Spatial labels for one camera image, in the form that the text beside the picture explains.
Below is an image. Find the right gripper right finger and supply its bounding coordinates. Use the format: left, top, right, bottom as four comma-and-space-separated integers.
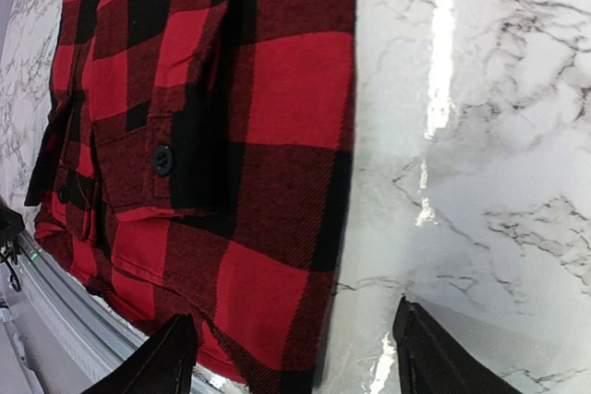
394, 297, 519, 394

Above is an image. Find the red black plaid shirt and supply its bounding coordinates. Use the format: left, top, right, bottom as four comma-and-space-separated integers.
25, 0, 356, 393

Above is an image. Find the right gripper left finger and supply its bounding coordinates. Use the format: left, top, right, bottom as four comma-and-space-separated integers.
84, 315, 198, 394

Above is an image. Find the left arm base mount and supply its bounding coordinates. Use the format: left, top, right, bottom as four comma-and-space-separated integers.
0, 200, 25, 293

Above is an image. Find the aluminium table front rail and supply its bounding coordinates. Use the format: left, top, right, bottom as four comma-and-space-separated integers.
0, 227, 241, 394

